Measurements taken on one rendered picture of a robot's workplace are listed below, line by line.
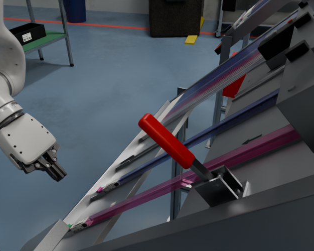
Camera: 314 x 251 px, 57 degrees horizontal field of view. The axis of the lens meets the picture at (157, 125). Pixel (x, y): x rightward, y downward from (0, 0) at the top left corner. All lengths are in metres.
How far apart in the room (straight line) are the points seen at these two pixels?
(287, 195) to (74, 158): 1.81
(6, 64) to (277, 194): 0.68
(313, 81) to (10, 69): 0.68
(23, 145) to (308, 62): 0.59
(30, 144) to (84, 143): 1.38
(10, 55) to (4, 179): 1.30
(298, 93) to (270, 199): 0.07
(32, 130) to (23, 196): 1.12
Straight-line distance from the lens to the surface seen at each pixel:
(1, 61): 0.79
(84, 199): 0.70
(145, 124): 0.25
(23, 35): 2.99
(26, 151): 0.70
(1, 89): 0.73
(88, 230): 0.54
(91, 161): 1.92
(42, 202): 1.75
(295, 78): 0.24
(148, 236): 0.31
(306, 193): 0.21
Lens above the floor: 1.24
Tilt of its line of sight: 34 degrees down
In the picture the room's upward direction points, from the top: straight up
